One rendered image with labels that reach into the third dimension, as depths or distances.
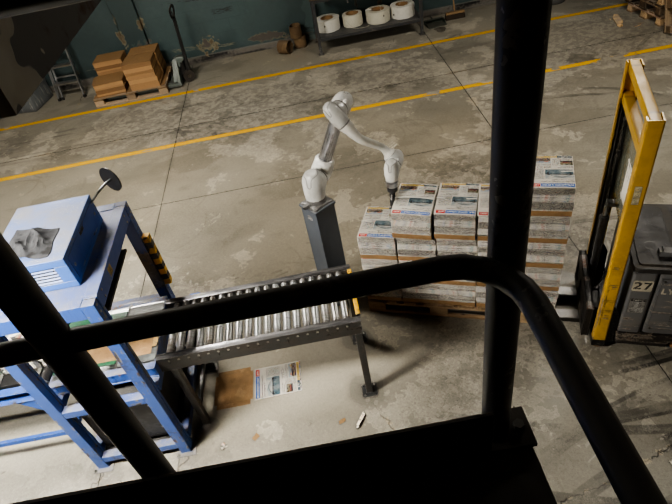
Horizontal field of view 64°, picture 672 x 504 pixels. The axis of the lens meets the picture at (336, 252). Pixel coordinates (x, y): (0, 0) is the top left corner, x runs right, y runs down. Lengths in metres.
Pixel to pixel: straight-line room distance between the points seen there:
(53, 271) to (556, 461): 3.17
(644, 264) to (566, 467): 1.37
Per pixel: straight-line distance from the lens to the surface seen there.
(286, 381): 4.26
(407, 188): 4.01
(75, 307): 3.13
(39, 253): 3.26
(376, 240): 3.99
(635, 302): 4.13
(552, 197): 3.66
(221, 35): 10.17
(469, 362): 4.21
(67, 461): 4.63
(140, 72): 9.42
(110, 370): 3.81
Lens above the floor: 3.39
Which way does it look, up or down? 41 degrees down
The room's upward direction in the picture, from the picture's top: 12 degrees counter-clockwise
